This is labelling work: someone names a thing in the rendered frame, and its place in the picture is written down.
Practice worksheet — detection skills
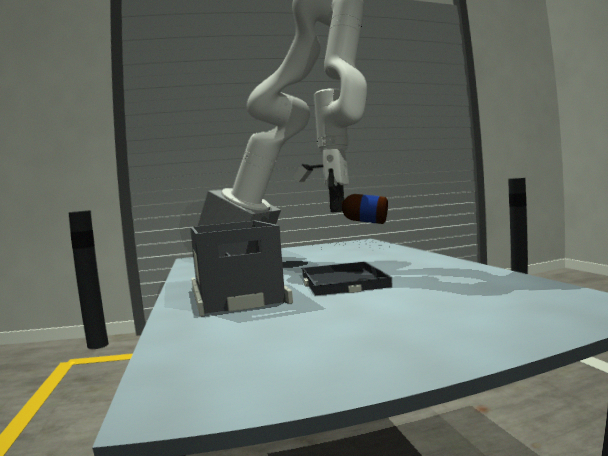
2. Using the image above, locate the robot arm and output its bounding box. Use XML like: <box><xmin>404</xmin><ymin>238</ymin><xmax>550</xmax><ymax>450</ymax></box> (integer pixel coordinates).
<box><xmin>222</xmin><ymin>0</ymin><xmax>367</xmax><ymax>211</ymax></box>

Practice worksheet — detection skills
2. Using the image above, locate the dark grey crate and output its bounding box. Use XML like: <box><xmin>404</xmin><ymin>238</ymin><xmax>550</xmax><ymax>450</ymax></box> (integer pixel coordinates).
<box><xmin>191</xmin><ymin>221</ymin><xmax>286</xmax><ymax>313</ymax></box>

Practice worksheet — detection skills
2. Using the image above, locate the brown bottle with blue label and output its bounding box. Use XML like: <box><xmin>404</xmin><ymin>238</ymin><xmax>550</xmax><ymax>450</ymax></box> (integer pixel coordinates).
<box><xmin>342</xmin><ymin>194</ymin><xmax>388</xmax><ymax>224</ymax></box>

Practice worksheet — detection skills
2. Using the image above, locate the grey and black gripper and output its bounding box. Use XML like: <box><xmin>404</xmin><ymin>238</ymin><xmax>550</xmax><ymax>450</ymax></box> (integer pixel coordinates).
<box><xmin>320</xmin><ymin>147</ymin><xmax>349</xmax><ymax>212</ymax></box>

